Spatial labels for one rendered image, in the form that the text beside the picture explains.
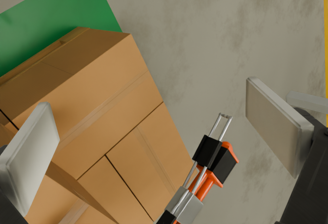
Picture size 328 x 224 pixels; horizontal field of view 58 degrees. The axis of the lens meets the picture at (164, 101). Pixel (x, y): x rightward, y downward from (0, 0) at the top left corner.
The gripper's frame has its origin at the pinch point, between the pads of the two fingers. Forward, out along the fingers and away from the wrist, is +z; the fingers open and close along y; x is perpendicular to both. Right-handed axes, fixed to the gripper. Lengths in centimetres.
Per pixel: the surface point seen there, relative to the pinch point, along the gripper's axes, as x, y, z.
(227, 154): -34, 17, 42
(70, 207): -50, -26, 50
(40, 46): -23, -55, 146
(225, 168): -37, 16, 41
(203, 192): -42, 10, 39
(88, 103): -40, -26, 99
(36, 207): -45, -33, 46
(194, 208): -43, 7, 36
